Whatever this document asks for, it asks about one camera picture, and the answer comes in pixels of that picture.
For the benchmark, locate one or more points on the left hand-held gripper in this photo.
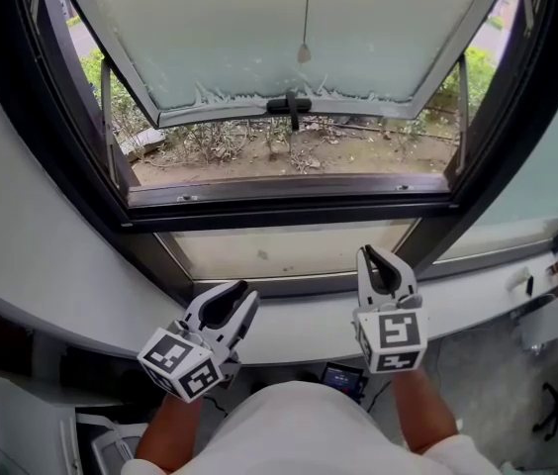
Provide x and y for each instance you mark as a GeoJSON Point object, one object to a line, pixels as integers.
{"type": "Point", "coordinates": [175, 359]}

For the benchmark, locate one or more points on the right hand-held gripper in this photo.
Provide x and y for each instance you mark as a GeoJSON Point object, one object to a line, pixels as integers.
{"type": "Point", "coordinates": [393, 334]}

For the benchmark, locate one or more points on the person's right forearm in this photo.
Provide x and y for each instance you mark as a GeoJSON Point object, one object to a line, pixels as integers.
{"type": "Point", "coordinates": [422, 408]}

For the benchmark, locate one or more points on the person's left forearm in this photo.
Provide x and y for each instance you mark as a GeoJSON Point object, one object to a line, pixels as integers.
{"type": "Point", "coordinates": [170, 433]}

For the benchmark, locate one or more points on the white window sill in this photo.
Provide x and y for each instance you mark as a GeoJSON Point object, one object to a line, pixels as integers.
{"type": "Point", "coordinates": [304, 324]}

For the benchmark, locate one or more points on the small black screen device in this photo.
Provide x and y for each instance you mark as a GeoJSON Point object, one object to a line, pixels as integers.
{"type": "Point", "coordinates": [342, 379]}

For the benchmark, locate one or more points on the white paper roll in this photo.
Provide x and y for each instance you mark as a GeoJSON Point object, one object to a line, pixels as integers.
{"type": "Point", "coordinates": [517, 278]}

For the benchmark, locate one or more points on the small black box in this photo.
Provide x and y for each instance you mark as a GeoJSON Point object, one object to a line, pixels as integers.
{"type": "Point", "coordinates": [529, 285]}

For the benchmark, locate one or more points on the person's white shirt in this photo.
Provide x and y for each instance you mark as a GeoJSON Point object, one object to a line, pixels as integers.
{"type": "Point", "coordinates": [308, 438]}

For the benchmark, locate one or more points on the white desk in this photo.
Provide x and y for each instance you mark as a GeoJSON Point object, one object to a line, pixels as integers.
{"type": "Point", "coordinates": [556, 319]}

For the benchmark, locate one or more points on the pale green roller blind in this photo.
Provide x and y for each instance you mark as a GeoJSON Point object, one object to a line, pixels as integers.
{"type": "Point", "coordinates": [536, 176]}

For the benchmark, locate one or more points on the white cabinet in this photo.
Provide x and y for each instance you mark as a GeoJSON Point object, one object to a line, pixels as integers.
{"type": "Point", "coordinates": [12, 428]}

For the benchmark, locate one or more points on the frosted glass window sash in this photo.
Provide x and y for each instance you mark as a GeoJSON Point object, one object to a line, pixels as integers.
{"type": "Point", "coordinates": [259, 18]}

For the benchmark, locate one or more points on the black window frame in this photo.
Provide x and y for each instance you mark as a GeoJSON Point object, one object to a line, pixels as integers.
{"type": "Point", "coordinates": [27, 92]}

